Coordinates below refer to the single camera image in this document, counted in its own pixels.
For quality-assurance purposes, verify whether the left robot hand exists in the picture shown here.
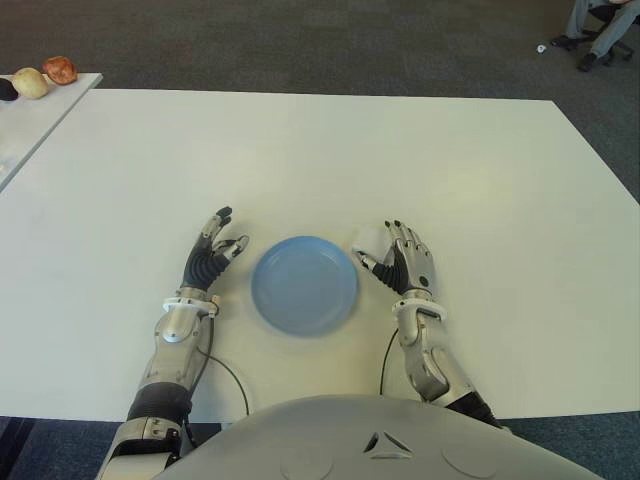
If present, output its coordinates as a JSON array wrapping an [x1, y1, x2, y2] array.
[[180, 204, 250, 295]]

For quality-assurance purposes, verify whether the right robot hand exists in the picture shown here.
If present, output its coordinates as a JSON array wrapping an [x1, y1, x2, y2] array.
[[352, 218, 439, 297]]

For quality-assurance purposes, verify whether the white charger block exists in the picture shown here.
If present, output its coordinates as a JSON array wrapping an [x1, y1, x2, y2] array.
[[351, 225, 390, 266]]

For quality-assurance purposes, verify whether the blue plate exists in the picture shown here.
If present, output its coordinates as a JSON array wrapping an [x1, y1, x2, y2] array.
[[249, 235, 360, 337]]

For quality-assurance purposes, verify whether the grey robot torso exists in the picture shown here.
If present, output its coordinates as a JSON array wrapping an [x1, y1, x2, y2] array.
[[159, 393, 606, 480]]

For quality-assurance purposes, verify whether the white side table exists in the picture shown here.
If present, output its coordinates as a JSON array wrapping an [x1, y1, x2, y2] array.
[[0, 73, 104, 192]]

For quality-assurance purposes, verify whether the red-brown bread roll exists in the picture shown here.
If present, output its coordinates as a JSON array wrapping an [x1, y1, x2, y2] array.
[[41, 55, 78, 85]]

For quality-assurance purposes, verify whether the beige bread roll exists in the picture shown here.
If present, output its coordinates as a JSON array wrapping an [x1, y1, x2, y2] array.
[[12, 67, 50, 100]]

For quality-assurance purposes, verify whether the seated person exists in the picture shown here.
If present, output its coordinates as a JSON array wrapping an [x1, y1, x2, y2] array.
[[552, 0, 640, 72]]

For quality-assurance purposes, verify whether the black office chair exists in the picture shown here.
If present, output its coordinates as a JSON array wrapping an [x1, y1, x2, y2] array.
[[579, 0, 634, 64]]

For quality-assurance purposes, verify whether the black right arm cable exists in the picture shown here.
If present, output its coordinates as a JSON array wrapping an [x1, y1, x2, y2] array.
[[379, 327, 401, 399]]

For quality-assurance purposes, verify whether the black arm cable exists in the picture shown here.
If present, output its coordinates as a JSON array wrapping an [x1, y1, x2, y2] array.
[[196, 344, 250, 419], [379, 327, 401, 399]]

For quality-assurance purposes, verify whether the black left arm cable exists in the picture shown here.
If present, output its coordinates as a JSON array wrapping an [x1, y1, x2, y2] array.
[[196, 344, 250, 419]]

